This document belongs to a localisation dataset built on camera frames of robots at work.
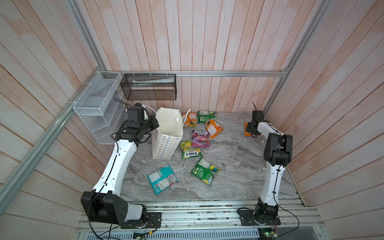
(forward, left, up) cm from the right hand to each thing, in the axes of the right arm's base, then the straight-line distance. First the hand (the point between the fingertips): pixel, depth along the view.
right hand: (251, 128), depth 109 cm
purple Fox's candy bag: (-11, +39, +2) cm, 40 cm away
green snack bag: (+13, +35, 0) cm, 37 cm away
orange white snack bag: (-3, +29, +1) cm, 29 cm away
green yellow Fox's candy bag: (-22, +46, +2) cm, 51 cm away
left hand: (-19, +62, +27) cm, 70 cm away
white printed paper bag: (-27, +56, +25) cm, 67 cm away
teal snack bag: (-40, +61, +1) cm, 73 cm away
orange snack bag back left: (+7, +45, +1) cm, 46 cm away
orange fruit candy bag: (-5, +4, -1) cm, 6 cm away
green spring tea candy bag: (-35, +36, +1) cm, 50 cm away
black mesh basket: (+20, +76, +23) cm, 81 cm away
